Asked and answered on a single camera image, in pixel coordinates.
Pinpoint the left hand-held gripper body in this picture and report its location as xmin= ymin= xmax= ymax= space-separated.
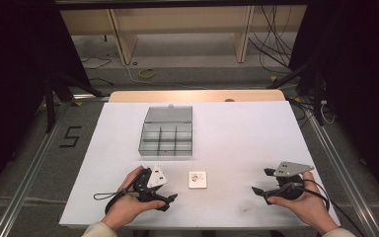
xmin=132 ymin=164 xmax=169 ymax=202

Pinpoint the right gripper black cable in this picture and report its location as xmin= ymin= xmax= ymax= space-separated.
xmin=300 ymin=179 xmax=367 ymax=237

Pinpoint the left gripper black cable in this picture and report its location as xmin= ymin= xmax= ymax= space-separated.
xmin=93 ymin=179 xmax=139 ymax=215

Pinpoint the black metal stand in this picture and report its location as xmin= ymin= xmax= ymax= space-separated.
xmin=265 ymin=53 xmax=327 ymax=126
xmin=43 ymin=70 xmax=105 ymax=134

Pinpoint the bundle of black floor cables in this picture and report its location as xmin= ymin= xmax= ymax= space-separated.
xmin=248 ymin=4 xmax=294 ymax=70

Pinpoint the person's left hand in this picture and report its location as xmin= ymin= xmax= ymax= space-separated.
xmin=101 ymin=165 xmax=167 ymax=232

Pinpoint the yellow tape roll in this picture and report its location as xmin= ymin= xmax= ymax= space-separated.
xmin=138 ymin=67 xmax=157 ymax=80

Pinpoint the clear plastic compartment box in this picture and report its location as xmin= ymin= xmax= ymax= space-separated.
xmin=137 ymin=105 xmax=194 ymax=157

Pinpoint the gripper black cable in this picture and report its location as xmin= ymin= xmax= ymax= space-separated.
xmin=300 ymin=179 xmax=367 ymax=237
xmin=93 ymin=179 xmax=139 ymax=215

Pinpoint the person's right hand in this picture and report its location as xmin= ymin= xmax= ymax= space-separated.
xmin=267 ymin=171 xmax=340 ymax=235

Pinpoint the thin black floor cable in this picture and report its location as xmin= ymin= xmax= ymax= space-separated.
xmin=80 ymin=55 xmax=113 ymax=71

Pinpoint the small white square tray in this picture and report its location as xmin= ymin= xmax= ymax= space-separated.
xmin=188 ymin=170 xmax=208 ymax=190

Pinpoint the aluminium floor rail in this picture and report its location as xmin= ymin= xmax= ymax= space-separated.
xmin=290 ymin=97 xmax=379 ymax=237
xmin=0 ymin=93 xmax=112 ymax=237

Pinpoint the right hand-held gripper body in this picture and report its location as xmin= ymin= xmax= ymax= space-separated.
xmin=271 ymin=160 xmax=315 ymax=201

